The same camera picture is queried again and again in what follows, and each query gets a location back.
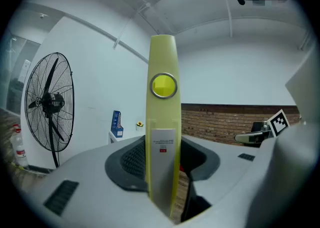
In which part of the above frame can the yellow file box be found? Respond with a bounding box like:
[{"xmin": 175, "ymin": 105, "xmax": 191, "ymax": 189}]
[{"xmin": 145, "ymin": 34, "xmax": 182, "ymax": 219}]

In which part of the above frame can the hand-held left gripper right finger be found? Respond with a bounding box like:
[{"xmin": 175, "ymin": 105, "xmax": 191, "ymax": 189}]
[{"xmin": 179, "ymin": 135, "xmax": 261, "ymax": 224}]

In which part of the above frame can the clear plastic water bottle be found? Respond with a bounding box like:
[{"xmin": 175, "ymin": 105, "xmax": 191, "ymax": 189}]
[{"xmin": 11, "ymin": 124, "xmax": 30, "ymax": 169}]

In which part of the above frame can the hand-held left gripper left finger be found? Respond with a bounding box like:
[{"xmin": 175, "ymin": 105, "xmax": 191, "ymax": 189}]
[{"xmin": 26, "ymin": 135, "xmax": 176, "ymax": 228}]

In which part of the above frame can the black pedestal fan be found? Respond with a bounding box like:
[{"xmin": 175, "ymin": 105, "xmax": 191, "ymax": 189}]
[{"xmin": 24, "ymin": 52, "xmax": 75, "ymax": 169}]

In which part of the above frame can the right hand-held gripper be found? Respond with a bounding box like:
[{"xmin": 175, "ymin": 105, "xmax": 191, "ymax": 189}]
[{"xmin": 234, "ymin": 109, "xmax": 291, "ymax": 145}]

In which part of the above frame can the blue mesh file holder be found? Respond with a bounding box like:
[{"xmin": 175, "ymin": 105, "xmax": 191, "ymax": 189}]
[{"xmin": 110, "ymin": 110, "xmax": 124, "ymax": 138}]

